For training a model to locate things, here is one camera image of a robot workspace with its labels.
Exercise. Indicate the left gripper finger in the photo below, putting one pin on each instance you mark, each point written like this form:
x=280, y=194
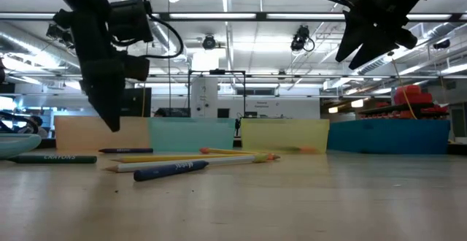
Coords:
x=96, y=100
x=115, y=106

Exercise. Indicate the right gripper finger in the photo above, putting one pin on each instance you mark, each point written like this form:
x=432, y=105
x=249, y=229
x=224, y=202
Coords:
x=376, y=53
x=352, y=36

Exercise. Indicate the dark thin pen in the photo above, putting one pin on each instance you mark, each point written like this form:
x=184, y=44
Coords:
x=127, y=150

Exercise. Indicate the green crayon white print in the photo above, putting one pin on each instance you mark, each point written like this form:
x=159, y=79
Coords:
x=54, y=159

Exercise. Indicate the blue crayon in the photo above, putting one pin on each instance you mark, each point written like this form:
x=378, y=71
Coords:
x=168, y=171

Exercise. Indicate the white pencil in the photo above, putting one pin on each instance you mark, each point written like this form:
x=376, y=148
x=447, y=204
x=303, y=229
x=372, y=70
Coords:
x=182, y=163

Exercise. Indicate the yellow pencil orange eraser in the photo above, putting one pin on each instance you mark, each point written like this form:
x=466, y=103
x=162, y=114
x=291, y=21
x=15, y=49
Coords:
x=226, y=150

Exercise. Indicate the red parts bins rack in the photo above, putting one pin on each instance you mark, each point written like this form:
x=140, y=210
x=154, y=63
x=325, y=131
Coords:
x=412, y=95

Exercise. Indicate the black monitor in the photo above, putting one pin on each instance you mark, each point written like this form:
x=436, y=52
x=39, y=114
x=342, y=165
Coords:
x=138, y=102

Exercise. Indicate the orange translucent plastic bin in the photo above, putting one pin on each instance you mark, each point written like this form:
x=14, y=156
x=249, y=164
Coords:
x=73, y=135

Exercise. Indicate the black low box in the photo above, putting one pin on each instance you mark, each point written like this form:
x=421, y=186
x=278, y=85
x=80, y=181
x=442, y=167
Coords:
x=175, y=112

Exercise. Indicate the person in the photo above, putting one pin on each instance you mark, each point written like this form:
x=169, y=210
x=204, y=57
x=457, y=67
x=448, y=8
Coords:
x=38, y=124

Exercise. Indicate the teal translucent plastic bin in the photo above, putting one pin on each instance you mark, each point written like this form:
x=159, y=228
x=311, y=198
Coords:
x=191, y=134

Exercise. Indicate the blue plastic bin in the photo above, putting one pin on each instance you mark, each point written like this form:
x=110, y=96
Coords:
x=388, y=137

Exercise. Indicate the white column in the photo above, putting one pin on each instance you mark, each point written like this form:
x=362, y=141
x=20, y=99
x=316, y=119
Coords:
x=204, y=96

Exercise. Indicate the yellow translucent plastic bin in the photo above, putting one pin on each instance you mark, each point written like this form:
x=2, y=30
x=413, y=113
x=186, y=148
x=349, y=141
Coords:
x=284, y=133

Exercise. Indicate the overhead light bar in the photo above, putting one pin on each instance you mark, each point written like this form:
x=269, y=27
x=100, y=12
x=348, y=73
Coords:
x=219, y=16

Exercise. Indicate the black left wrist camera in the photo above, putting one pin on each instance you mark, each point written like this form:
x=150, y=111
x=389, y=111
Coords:
x=129, y=20

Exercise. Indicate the black rig frame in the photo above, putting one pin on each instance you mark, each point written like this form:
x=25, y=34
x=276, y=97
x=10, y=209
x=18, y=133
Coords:
x=217, y=72

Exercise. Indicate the round black hanging camera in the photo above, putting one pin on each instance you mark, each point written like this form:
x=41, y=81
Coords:
x=209, y=42

